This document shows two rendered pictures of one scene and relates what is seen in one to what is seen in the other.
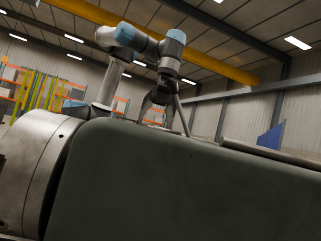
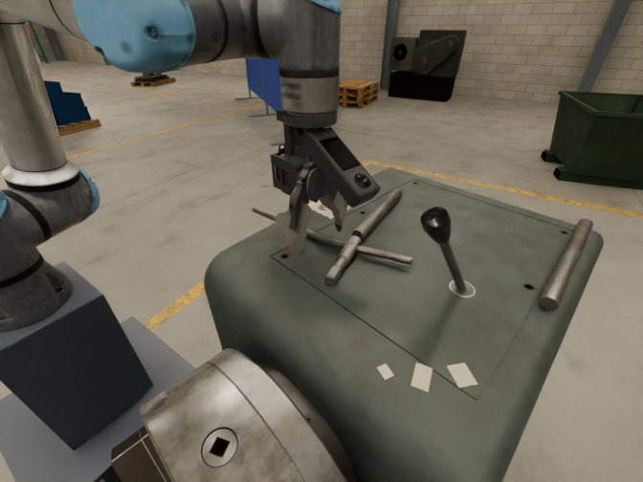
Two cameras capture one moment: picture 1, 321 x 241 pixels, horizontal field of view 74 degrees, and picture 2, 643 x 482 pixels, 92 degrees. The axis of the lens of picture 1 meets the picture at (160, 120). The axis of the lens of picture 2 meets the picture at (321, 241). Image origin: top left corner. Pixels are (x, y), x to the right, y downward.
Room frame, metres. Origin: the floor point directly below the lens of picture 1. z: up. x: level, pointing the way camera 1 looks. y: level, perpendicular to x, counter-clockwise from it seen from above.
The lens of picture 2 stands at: (0.41, 0.29, 1.57)
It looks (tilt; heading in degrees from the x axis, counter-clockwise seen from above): 35 degrees down; 320
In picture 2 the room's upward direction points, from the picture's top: straight up
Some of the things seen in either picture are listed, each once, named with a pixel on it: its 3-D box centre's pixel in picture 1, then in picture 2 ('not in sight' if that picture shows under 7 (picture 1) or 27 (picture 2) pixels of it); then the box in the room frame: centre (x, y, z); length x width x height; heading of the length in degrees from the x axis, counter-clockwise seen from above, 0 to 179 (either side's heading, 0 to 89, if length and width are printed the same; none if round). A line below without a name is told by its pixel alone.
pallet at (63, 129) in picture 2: not in sight; (44, 108); (7.91, 0.34, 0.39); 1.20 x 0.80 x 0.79; 118
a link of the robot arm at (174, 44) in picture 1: (173, 47); (305, 20); (0.76, 0.02, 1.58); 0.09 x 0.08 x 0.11; 36
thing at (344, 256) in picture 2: (154, 128); (343, 259); (0.69, 0.01, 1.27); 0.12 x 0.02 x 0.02; 116
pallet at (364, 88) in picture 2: not in sight; (354, 93); (6.34, -5.69, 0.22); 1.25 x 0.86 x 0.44; 113
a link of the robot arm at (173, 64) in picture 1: (167, 67); (308, 95); (0.76, 0.02, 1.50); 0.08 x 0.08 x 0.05
